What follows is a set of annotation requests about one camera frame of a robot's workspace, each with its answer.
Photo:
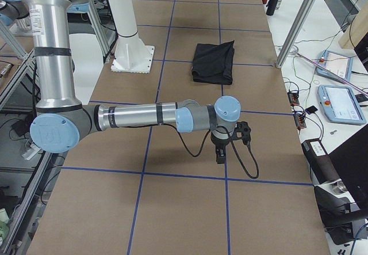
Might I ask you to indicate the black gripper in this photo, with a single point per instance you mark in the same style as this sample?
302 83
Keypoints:
219 144

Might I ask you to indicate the black t-shirt with logo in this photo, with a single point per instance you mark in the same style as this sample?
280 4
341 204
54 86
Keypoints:
213 63

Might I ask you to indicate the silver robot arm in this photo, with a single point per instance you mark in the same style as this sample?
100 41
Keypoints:
68 72

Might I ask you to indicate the black box device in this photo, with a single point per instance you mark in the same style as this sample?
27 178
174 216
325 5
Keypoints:
319 160

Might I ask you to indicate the near blue teach pendant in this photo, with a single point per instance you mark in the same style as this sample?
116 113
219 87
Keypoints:
340 105

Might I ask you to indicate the blue teach pendant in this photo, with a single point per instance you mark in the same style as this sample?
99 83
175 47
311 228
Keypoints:
336 63
340 105

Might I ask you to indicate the far blue teach pendant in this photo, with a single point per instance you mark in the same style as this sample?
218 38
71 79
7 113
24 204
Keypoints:
336 63

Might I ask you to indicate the black water bottle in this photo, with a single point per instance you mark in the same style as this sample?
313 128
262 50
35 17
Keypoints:
271 6

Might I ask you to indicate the white plastic chair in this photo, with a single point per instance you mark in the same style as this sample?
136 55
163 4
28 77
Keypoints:
88 60

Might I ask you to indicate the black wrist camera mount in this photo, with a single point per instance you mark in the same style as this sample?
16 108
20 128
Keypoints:
242 132

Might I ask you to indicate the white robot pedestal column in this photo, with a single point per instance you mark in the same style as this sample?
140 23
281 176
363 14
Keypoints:
131 54

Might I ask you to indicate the aluminium frame post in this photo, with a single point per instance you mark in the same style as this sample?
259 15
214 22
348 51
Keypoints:
294 31

